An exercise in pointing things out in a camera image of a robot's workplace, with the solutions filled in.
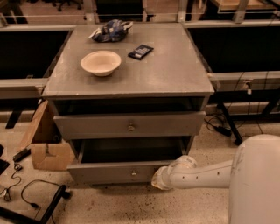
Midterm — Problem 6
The white bowl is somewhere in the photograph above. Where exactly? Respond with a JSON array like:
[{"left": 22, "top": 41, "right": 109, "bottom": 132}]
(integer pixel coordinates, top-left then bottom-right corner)
[{"left": 80, "top": 51, "right": 122, "bottom": 77}]

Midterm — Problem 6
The grey wooden drawer cabinet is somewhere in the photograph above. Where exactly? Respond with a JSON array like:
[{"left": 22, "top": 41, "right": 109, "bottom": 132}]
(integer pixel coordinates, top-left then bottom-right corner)
[{"left": 41, "top": 22, "right": 215, "bottom": 156}]

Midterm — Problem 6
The black cable on floor left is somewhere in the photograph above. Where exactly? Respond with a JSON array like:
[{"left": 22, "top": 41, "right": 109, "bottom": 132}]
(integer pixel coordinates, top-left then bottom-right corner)
[{"left": 20, "top": 178, "right": 64, "bottom": 210}]

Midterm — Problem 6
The crumpled blue chip bag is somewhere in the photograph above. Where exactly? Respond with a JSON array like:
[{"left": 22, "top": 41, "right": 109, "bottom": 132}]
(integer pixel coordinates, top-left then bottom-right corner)
[{"left": 89, "top": 19, "right": 133, "bottom": 43}]

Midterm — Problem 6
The dark blue snack packet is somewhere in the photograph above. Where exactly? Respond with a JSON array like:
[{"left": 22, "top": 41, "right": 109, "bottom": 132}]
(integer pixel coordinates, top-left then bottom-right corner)
[{"left": 128, "top": 45, "right": 154, "bottom": 60}]

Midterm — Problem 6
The black stand leg left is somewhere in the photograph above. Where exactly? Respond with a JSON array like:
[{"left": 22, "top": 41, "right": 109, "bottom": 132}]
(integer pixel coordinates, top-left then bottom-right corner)
[{"left": 0, "top": 185, "right": 70, "bottom": 224}]

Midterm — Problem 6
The grey drawer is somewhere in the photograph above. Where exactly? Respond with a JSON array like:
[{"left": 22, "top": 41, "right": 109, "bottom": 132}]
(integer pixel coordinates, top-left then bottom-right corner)
[
  {"left": 67, "top": 136, "right": 188, "bottom": 185},
  {"left": 53, "top": 111, "right": 205, "bottom": 140}
]

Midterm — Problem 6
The black power adapter with cables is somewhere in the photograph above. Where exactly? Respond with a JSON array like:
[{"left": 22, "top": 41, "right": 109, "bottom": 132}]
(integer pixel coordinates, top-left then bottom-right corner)
[{"left": 204, "top": 114, "right": 232, "bottom": 137}]

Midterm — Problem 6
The black table leg right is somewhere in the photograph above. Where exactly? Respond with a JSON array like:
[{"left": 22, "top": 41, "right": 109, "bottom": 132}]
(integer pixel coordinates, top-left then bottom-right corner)
[{"left": 217, "top": 102, "right": 242, "bottom": 146}]

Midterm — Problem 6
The brown cardboard box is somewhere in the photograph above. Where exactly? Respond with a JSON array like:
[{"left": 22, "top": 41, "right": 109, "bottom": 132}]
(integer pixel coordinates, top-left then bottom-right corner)
[{"left": 16, "top": 101, "right": 74, "bottom": 171}]

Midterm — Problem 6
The black office chair base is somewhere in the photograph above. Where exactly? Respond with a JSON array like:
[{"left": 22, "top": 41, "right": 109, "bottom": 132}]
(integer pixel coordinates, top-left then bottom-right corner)
[{"left": 52, "top": 0, "right": 83, "bottom": 11}]

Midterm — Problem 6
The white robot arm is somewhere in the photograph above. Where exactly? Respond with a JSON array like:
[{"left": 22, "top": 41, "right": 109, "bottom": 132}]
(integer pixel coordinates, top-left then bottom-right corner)
[{"left": 151, "top": 134, "right": 280, "bottom": 224}]

